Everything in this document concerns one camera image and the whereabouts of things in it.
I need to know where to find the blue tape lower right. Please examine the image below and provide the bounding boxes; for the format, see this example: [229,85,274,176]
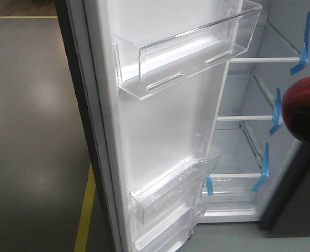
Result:
[251,142,269,192]

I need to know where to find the blue tape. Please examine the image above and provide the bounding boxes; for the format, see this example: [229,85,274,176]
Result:
[205,176,214,196]
[290,11,310,76]
[251,142,269,192]
[269,88,283,136]

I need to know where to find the yellow floor tape line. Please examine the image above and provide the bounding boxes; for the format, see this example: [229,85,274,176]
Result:
[0,17,94,251]

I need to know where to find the blue tape upper right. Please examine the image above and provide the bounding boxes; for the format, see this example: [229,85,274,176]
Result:
[290,11,310,76]

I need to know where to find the clear crisper drawer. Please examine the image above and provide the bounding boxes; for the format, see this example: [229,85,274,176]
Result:
[202,177,258,203]

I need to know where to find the clear upper door bin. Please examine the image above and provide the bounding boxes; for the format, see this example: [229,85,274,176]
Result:
[109,1,262,100]

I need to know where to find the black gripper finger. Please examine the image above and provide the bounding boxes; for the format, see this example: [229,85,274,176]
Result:
[291,110,310,144]

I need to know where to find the red yellow apple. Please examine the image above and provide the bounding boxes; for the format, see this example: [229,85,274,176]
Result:
[282,76,310,143]

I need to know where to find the clear lower door bin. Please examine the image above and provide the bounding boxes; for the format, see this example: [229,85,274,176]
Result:
[132,197,206,251]

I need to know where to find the clear door bin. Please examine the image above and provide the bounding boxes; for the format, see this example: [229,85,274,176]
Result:
[132,197,206,251]
[109,1,262,100]
[128,144,222,224]

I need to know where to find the fridge door white interior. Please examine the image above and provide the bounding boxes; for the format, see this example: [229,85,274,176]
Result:
[55,0,244,252]

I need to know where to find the blue tape middle right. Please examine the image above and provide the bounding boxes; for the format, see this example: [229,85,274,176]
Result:
[269,88,283,136]

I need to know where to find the clear middle door bin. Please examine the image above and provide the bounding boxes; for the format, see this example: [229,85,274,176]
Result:
[128,144,222,224]

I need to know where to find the blue tape lower left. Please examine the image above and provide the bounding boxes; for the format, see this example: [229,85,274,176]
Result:
[205,176,214,196]

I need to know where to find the fridge body white interior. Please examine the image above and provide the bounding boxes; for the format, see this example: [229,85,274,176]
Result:
[201,1,310,224]

